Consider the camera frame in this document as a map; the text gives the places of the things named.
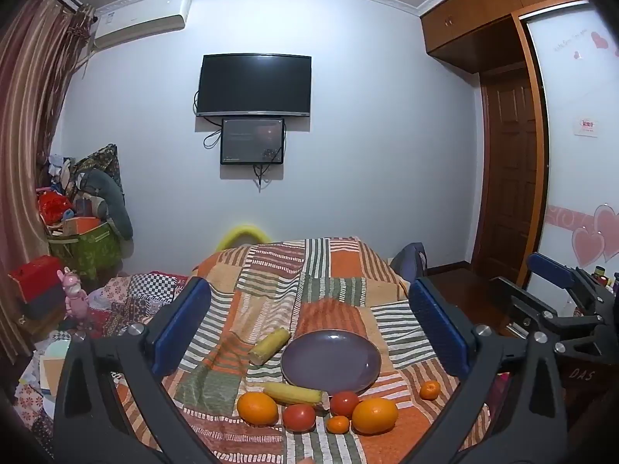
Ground tapered corn cob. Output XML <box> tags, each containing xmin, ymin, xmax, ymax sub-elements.
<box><xmin>262</xmin><ymin>382</ymin><xmax>330</xmax><ymax>411</ymax></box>

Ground checkered floral quilt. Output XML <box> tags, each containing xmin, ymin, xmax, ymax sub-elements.
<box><xmin>92</xmin><ymin>272</ymin><xmax>189</xmax><ymax>339</ymax></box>

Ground small bottles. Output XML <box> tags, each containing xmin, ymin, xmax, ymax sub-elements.
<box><xmin>592</xmin><ymin>265</ymin><xmax>619</xmax><ymax>295</ymax></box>

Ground dark patterned bag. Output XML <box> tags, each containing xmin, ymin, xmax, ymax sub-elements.
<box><xmin>72</xmin><ymin>144</ymin><xmax>121</xmax><ymax>189</ymax></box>

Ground small black wall monitor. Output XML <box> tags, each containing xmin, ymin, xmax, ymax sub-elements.
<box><xmin>221</xmin><ymin>117</ymin><xmax>285</xmax><ymax>165</ymax></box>

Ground thick corn cob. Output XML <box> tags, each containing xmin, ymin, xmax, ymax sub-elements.
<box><xmin>248</xmin><ymin>328</ymin><xmax>291</xmax><ymax>365</ymax></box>

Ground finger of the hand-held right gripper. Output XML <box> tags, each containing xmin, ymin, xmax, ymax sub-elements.
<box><xmin>491</xmin><ymin>276</ymin><xmax>566</xmax><ymax>338</ymax></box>
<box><xmin>527</xmin><ymin>252</ymin><xmax>612</xmax><ymax>319</ymax></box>

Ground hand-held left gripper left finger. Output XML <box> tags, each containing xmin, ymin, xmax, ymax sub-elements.
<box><xmin>52</xmin><ymin>276</ymin><xmax>228</xmax><ymax>464</ymax></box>

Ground wooden overhead cabinet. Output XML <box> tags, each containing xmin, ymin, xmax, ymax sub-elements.
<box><xmin>420</xmin><ymin>0</ymin><xmax>588</xmax><ymax>75</ymax></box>

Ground red box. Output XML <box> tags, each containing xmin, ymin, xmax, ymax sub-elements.
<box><xmin>9</xmin><ymin>256</ymin><xmax>66</xmax><ymax>303</ymax></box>

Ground white air conditioner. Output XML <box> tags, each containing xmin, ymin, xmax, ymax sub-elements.
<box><xmin>92</xmin><ymin>0</ymin><xmax>193</xmax><ymax>50</ymax></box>

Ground yellow foam cushion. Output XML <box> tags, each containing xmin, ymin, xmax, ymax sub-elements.
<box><xmin>216</xmin><ymin>225</ymin><xmax>272</xmax><ymax>252</ymax></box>

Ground black television cable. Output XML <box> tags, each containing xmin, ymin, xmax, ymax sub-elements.
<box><xmin>193</xmin><ymin>89</ymin><xmax>224</xmax><ymax>150</ymax></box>

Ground grey plush pillow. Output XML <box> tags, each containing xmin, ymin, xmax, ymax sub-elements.
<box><xmin>80</xmin><ymin>169</ymin><xmax>133</xmax><ymax>240</ymax></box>

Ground red fabric bundle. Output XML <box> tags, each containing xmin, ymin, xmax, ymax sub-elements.
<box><xmin>38</xmin><ymin>191</ymin><xmax>73</xmax><ymax>225</ymax></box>

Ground green storage box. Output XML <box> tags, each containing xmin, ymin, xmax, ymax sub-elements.
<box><xmin>47</xmin><ymin>220</ymin><xmax>121</xmax><ymax>281</ymax></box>

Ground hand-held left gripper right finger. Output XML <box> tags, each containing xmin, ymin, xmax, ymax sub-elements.
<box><xmin>409</xmin><ymin>278</ymin><xmax>566</xmax><ymax>464</ymax></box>

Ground striped brown curtain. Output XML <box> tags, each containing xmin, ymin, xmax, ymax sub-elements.
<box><xmin>0</xmin><ymin>0</ymin><xmax>97</xmax><ymax>349</ymax></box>

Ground blue chair back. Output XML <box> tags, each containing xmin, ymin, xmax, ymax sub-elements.
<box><xmin>389</xmin><ymin>243</ymin><xmax>429</xmax><ymax>281</ymax></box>

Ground large orange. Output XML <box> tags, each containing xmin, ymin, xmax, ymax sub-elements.
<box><xmin>236</xmin><ymin>391</ymin><xmax>280</xmax><ymax>427</ymax></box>
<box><xmin>351</xmin><ymin>397</ymin><xmax>399</xmax><ymax>435</ymax></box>

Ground purple ceramic plate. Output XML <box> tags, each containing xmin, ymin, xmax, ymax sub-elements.
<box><xmin>280</xmin><ymin>329</ymin><xmax>383</xmax><ymax>396</ymax></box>

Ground black wall television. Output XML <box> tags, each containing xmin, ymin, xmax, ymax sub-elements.
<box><xmin>196</xmin><ymin>54</ymin><xmax>313</xmax><ymax>118</ymax></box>

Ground orange cardboard box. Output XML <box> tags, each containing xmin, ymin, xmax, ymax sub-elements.
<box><xmin>63</xmin><ymin>217</ymin><xmax>100</xmax><ymax>236</ymax></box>

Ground striped patchwork blanket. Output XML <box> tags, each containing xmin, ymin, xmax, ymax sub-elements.
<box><xmin>109</xmin><ymin>237</ymin><xmax>499</xmax><ymax>464</ymax></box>

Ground stack of papers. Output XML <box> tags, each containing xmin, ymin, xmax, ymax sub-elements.
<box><xmin>19</xmin><ymin>333</ymin><xmax>71</xmax><ymax>407</ymax></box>

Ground white heart-print sliding door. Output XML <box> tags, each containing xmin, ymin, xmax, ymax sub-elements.
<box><xmin>517</xmin><ymin>0</ymin><xmax>619</xmax><ymax>291</ymax></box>

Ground pink toy rabbit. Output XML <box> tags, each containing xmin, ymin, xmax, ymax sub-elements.
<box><xmin>57</xmin><ymin>268</ymin><xmax>90</xmax><ymax>320</ymax></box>

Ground brown wooden door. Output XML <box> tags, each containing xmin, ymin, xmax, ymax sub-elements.
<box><xmin>479</xmin><ymin>70</ymin><xmax>540</xmax><ymax>276</ymax></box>

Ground red tomato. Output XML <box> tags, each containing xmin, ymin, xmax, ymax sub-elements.
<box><xmin>330</xmin><ymin>391</ymin><xmax>361</xmax><ymax>417</ymax></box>
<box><xmin>282</xmin><ymin>403</ymin><xmax>317</xmax><ymax>432</ymax></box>

